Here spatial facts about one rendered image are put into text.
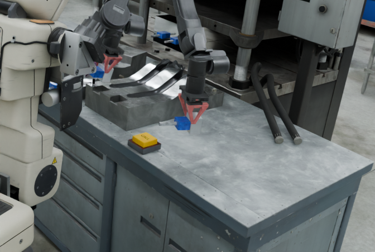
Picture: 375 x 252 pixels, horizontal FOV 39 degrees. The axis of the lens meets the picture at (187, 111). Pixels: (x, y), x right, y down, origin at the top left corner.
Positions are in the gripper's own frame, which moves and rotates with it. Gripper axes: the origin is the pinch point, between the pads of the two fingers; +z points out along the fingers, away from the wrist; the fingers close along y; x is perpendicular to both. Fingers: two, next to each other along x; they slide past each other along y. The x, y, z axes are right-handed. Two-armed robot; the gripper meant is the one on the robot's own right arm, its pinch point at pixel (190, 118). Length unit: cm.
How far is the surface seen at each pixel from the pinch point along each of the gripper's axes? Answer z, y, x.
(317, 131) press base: 54, 88, -119
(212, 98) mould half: 10.9, 39.6, -25.8
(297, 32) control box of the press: -14, 53, -68
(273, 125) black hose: 11.1, 13.7, -39.5
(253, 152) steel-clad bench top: 15.1, 1.7, -25.8
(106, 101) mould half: 8.6, 34.0, 19.0
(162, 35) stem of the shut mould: 8, 118, -29
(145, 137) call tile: 11.2, 10.2, 10.8
